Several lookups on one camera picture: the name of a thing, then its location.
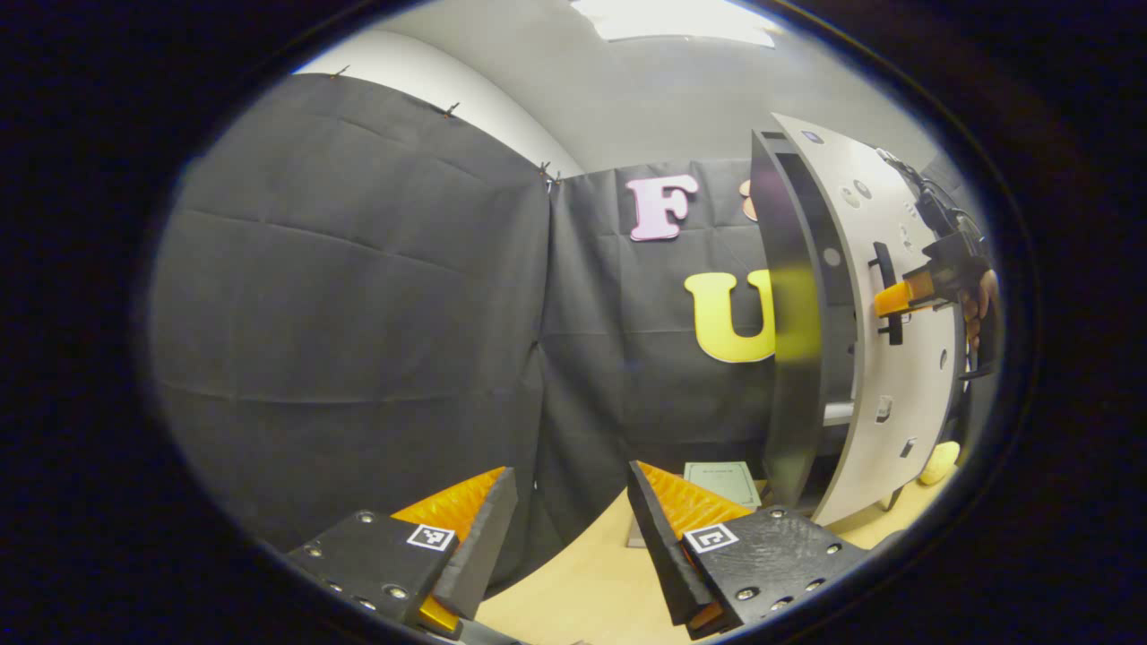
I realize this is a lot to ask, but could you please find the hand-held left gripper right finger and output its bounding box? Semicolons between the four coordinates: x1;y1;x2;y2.
625;460;872;641

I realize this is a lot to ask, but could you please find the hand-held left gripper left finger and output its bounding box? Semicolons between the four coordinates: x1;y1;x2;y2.
285;466;521;639

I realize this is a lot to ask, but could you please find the round beige coaster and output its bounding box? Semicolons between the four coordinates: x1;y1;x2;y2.
918;441;962;486

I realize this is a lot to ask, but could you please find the black backdrop cloth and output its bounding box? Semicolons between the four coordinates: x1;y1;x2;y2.
148;72;780;597

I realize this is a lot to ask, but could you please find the large ceiling light panel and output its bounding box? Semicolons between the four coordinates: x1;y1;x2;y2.
569;0;780;50

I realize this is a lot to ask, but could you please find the black door handle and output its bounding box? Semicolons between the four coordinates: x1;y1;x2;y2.
867;240;906;347

